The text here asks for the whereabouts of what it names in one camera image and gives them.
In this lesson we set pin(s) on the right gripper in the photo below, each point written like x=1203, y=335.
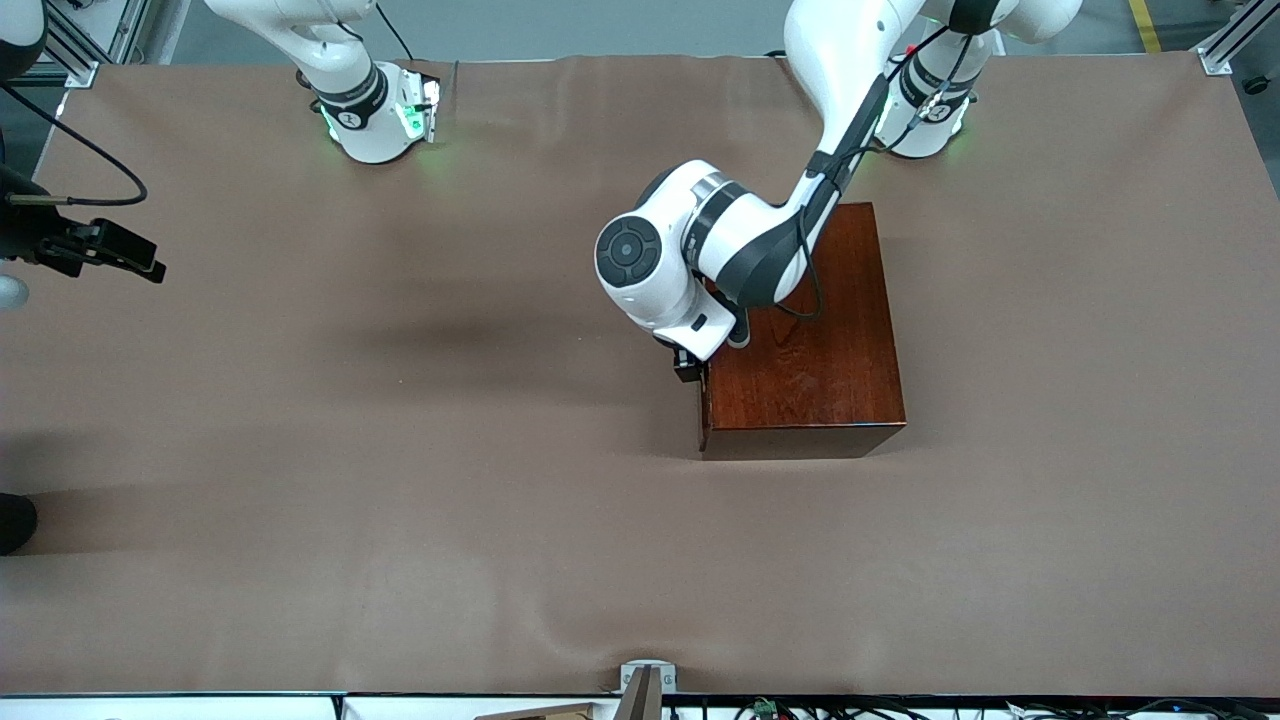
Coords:
x=22, y=241

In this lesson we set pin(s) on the silver metal clamp bracket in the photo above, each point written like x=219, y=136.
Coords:
x=648, y=668

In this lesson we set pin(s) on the brown table cover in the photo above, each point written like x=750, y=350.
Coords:
x=250, y=500

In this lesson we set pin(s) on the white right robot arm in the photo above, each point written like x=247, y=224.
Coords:
x=365, y=120

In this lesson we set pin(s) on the aluminium frame profile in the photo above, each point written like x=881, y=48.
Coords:
x=80, y=72
x=1215, y=62

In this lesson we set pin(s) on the dark brown wooden cabinet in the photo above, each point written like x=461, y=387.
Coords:
x=830, y=380

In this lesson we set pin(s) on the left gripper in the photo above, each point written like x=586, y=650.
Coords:
x=686, y=367

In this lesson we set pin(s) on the tan wooden board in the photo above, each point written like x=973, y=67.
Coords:
x=540, y=713

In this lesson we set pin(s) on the grey brown mounting post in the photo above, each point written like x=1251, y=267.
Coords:
x=645, y=700

